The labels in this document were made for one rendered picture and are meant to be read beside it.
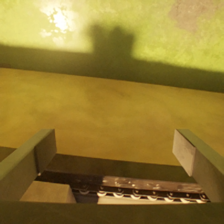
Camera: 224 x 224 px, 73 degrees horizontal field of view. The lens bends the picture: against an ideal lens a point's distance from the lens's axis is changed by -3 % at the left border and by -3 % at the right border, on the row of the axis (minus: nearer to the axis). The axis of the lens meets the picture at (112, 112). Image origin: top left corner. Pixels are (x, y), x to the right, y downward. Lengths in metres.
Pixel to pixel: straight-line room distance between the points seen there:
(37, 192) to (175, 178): 0.45
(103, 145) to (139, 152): 0.14
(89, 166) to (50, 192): 0.14
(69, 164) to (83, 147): 0.09
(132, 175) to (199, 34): 0.91
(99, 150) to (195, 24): 0.90
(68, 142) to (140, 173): 0.29
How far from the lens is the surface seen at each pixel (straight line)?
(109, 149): 0.62
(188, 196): 0.70
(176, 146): 0.17
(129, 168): 0.59
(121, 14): 1.04
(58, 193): 0.55
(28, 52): 1.26
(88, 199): 0.81
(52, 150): 0.17
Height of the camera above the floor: 1.04
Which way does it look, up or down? 51 degrees down
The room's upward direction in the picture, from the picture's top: 175 degrees counter-clockwise
